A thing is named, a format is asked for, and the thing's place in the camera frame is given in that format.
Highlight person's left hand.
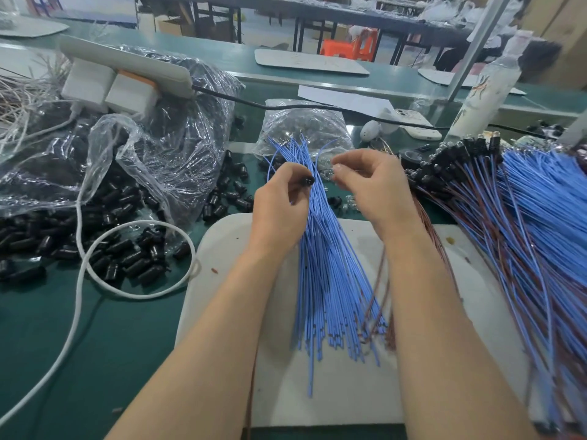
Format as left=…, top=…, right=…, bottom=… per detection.
left=249, top=163, right=316, bottom=264

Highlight person's right hand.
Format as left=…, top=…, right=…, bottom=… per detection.
left=330, top=149, right=427, bottom=242

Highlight bundle of blue wires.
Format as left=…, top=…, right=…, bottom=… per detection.
left=266, top=137, right=386, bottom=395

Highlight pile of assembled wire harnesses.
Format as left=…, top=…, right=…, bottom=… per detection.
left=402, top=131, right=587, bottom=431

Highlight pile of black plastic caps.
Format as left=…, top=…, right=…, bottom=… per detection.
left=0, top=146, right=258, bottom=290

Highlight person's left forearm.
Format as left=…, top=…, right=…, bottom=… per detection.
left=105, top=247, right=297, bottom=440

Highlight person's right forearm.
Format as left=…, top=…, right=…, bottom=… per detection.
left=385, top=224, right=541, bottom=440

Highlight white computer mouse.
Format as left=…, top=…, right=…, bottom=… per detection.
left=358, top=120, right=382, bottom=145

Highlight white flat device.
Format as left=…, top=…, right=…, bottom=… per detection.
left=385, top=108, right=443, bottom=141

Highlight small clear plastic bag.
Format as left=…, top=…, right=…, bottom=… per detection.
left=255, top=98, right=354, bottom=175

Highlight white paper sheet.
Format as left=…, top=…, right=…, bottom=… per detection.
left=298, top=85, right=400, bottom=118

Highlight white flat tray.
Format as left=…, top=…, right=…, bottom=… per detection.
left=418, top=68, right=528, bottom=95
left=254, top=48, right=371, bottom=76
left=0, top=15, right=70, bottom=39

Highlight large clear plastic bag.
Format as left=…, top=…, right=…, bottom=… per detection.
left=0, top=45, right=244, bottom=227

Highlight white spray bottle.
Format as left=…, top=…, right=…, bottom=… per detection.
left=448, top=30, right=533, bottom=140

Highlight orange plastic stool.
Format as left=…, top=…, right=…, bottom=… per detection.
left=321, top=28, right=381, bottom=62

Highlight white orange charger adapter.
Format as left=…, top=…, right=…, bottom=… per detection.
left=105, top=70, right=160, bottom=119

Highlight white work board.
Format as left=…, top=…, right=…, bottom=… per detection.
left=176, top=212, right=533, bottom=427

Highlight white power strip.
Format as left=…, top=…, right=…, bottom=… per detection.
left=57, top=34, right=196, bottom=99

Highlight cardboard boxes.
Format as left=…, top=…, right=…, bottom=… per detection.
left=523, top=0, right=587, bottom=88

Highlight blue table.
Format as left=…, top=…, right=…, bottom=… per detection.
left=28, top=0, right=139, bottom=26

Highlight black power cord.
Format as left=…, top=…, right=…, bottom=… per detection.
left=193, top=84, right=552, bottom=138

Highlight slanted metal frame post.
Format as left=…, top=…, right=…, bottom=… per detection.
left=446, top=0, right=515, bottom=100

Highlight short metal frame post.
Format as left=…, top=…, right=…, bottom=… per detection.
left=558, top=109, right=587, bottom=147

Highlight long black-frame table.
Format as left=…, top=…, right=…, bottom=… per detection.
left=138, top=0, right=471, bottom=65

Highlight white charging cable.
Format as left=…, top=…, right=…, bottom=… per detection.
left=0, top=109, right=198, bottom=427

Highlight bundle of stripped brown wires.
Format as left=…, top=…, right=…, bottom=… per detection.
left=0, top=59, right=70, bottom=156

